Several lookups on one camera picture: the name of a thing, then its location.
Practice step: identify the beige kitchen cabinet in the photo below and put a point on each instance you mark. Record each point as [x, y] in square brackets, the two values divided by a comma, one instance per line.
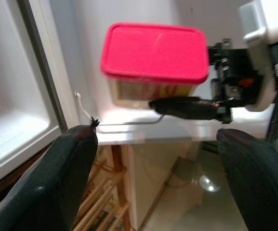
[150, 168]

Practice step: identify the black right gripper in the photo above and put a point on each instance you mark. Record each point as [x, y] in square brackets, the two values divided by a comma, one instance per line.
[235, 72]

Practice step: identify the clear container with pink lid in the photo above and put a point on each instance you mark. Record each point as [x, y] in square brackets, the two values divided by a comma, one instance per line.
[153, 53]

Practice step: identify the wooden slatted rack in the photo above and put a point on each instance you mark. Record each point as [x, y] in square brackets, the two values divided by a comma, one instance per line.
[118, 168]

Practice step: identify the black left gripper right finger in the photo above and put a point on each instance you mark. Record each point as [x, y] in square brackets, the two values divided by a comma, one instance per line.
[261, 183]

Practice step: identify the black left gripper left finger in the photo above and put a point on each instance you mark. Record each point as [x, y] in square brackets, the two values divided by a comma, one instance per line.
[47, 183]

